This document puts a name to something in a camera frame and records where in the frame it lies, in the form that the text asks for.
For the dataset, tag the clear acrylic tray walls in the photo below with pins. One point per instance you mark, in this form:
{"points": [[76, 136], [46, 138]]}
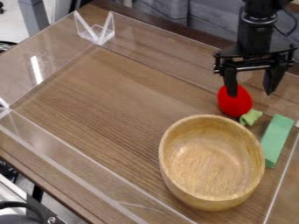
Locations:
{"points": [[87, 108]]}

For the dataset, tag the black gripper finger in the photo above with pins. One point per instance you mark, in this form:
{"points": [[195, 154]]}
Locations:
{"points": [[275, 72], [230, 77]]}

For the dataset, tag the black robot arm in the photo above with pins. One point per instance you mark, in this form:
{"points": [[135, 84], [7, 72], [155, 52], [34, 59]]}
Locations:
{"points": [[256, 23]]}

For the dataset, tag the clear acrylic corner bracket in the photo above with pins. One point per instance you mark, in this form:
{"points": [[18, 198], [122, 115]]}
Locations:
{"points": [[95, 33]]}

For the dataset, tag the red plush strawberry green leaf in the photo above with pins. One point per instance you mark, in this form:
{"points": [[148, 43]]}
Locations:
{"points": [[238, 106]]}

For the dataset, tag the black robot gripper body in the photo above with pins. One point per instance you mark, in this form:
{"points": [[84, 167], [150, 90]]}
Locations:
{"points": [[276, 57]]}

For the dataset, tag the wooden bowl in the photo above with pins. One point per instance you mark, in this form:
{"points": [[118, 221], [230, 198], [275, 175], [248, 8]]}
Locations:
{"points": [[211, 162]]}

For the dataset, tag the green rectangular block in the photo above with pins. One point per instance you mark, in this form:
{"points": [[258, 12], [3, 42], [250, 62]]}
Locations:
{"points": [[274, 138]]}

